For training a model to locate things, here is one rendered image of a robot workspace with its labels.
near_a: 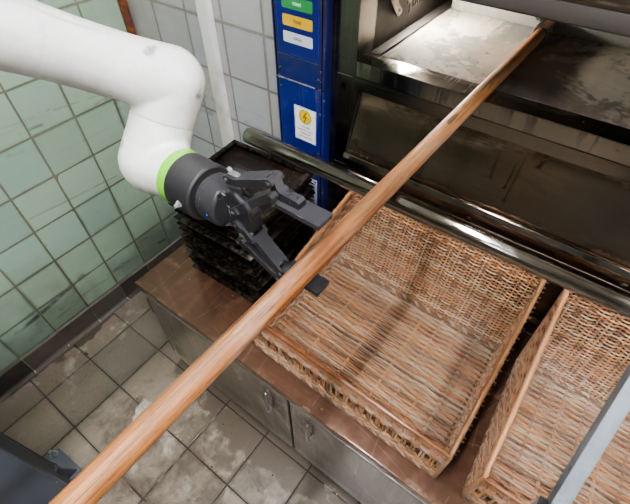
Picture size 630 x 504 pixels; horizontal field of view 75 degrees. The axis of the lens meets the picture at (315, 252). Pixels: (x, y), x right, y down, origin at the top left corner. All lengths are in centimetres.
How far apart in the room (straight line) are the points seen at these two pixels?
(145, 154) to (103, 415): 135
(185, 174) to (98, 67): 17
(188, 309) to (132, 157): 67
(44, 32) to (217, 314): 84
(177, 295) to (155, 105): 75
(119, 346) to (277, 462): 85
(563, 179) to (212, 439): 141
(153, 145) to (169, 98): 8
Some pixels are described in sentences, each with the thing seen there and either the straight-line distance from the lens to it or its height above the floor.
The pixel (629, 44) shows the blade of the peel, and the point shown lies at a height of 119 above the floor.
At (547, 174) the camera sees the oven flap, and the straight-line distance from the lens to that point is 103.
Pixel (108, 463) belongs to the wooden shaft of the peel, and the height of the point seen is 120.
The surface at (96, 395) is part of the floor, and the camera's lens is 194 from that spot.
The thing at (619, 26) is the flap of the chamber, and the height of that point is 140.
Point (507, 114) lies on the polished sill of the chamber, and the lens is 97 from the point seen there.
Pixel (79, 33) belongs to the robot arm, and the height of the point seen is 140.
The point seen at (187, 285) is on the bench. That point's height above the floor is 58.
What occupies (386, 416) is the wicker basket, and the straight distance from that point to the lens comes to 96.
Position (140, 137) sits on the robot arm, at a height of 125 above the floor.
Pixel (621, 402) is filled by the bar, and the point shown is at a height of 108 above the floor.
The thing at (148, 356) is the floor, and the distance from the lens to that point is 194.
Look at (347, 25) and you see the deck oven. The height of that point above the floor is 125.
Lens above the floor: 161
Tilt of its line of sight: 48 degrees down
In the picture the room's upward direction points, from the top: straight up
